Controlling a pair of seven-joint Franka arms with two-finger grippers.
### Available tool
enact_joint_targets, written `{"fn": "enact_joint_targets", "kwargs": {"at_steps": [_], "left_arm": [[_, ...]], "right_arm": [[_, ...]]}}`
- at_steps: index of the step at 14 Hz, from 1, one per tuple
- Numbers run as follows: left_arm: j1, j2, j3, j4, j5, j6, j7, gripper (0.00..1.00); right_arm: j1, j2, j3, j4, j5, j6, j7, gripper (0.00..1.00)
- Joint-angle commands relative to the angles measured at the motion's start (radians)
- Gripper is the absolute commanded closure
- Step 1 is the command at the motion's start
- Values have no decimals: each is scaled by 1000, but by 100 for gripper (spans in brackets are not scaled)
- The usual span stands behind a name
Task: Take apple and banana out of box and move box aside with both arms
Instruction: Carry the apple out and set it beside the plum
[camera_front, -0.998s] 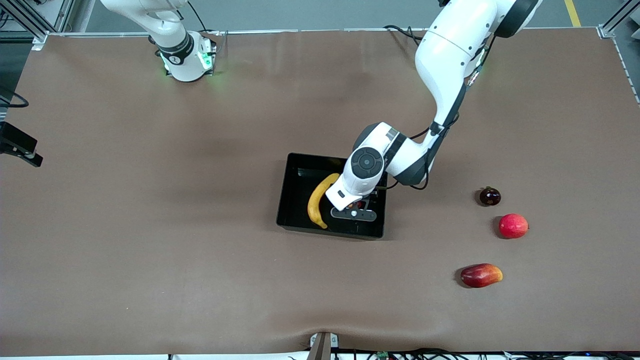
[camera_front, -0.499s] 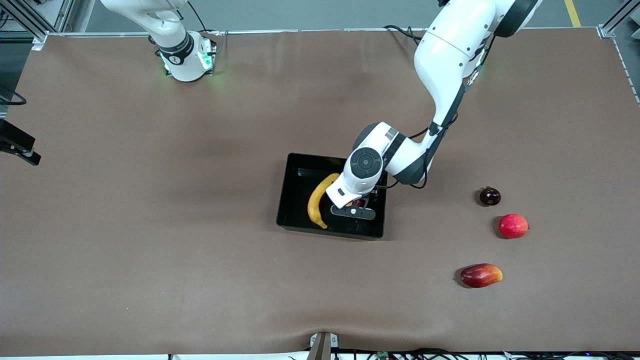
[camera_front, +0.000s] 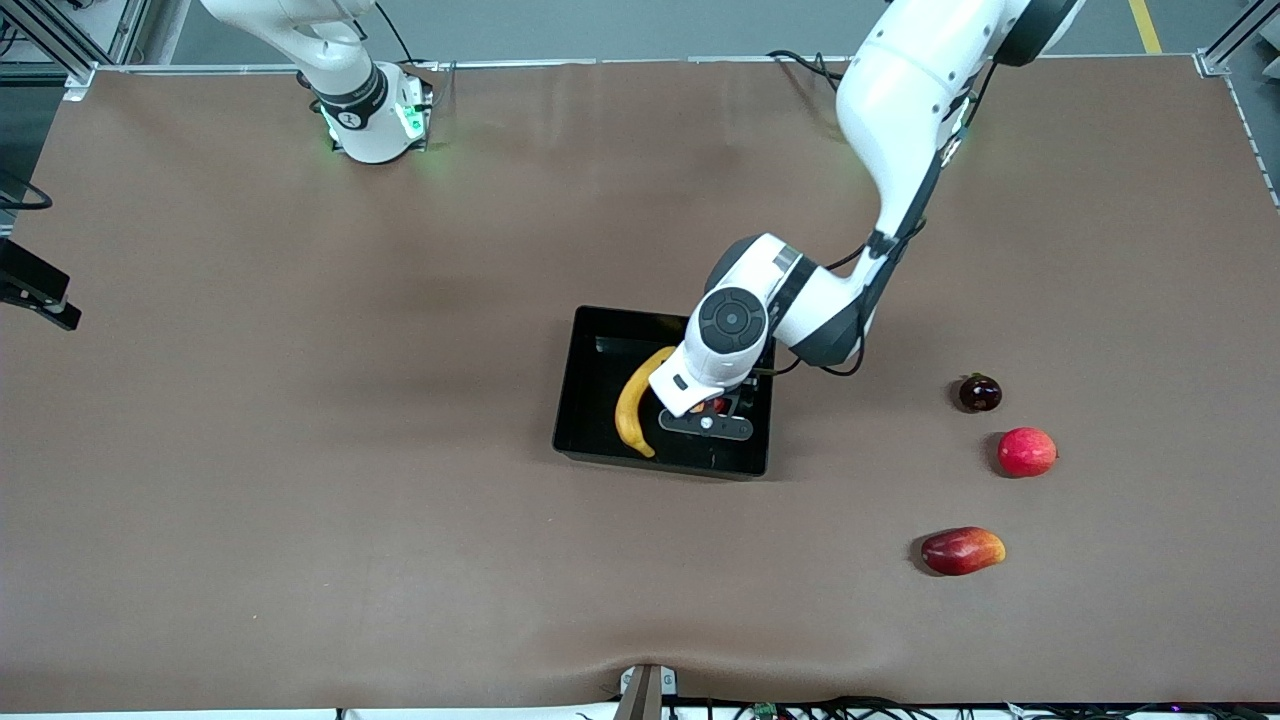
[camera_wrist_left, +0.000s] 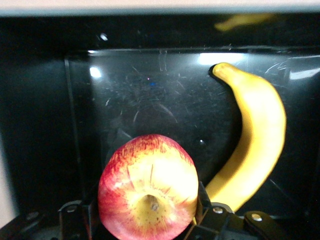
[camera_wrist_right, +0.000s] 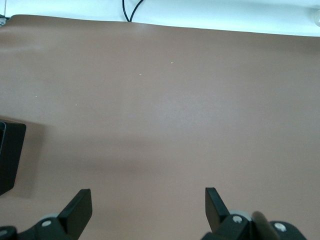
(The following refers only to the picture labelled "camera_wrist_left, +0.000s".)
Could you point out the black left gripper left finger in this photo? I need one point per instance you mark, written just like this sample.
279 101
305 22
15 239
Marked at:
75 222

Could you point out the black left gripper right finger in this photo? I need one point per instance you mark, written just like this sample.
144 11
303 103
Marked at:
225 225

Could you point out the yellow red striped apple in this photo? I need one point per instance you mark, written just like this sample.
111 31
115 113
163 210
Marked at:
150 190

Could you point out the yellow banana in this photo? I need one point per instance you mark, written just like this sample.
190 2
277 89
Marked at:
260 125

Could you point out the black plastic tray box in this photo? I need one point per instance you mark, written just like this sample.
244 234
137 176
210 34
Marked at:
162 100

